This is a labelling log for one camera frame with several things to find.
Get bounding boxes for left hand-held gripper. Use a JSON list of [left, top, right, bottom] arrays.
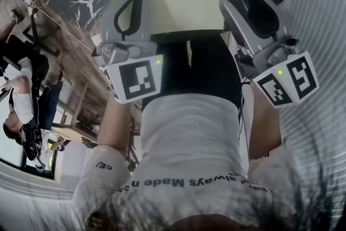
[[91, 0, 164, 105]]

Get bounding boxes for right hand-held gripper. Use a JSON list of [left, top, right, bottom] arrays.
[[218, 0, 320, 109]]

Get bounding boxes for person's right forearm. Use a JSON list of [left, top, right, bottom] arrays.
[[247, 80, 284, 161]]

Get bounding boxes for person's left forearm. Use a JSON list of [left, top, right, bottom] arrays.
[[96, 88, 134, 158]]

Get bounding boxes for person's black trousers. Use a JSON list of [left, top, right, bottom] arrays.
[[141, 30, 243, 107]]

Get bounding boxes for black office chair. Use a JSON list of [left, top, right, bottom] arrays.
[[22, 8, 62, 58]]

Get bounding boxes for person's white printed t-shirt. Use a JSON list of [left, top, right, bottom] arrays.
[[71, 91, 304, 231]]

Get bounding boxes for long white cable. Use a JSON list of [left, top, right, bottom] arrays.
[[26, 0, 95, 51]]

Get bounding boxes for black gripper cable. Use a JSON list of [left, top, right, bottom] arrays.
[[236, 77, 249, 150], [125, 104, 143, 173]]

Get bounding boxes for window with dark frame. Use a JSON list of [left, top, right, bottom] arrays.
[[0, 127, 63, 181]]

